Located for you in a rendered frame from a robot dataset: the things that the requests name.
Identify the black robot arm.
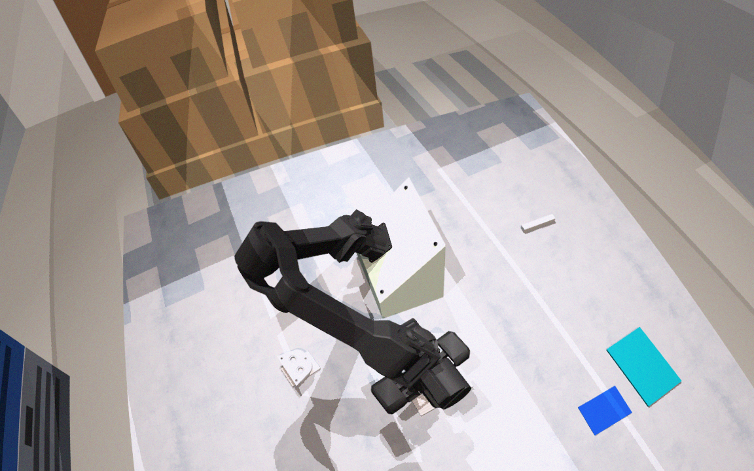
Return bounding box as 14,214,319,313
234,209,471,410

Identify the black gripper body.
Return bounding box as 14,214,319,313
370,331,471,414

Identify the teal rectangular plate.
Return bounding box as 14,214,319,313
606,327,681,407

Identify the blue rectangular plate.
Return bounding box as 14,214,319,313
578,386,632,435

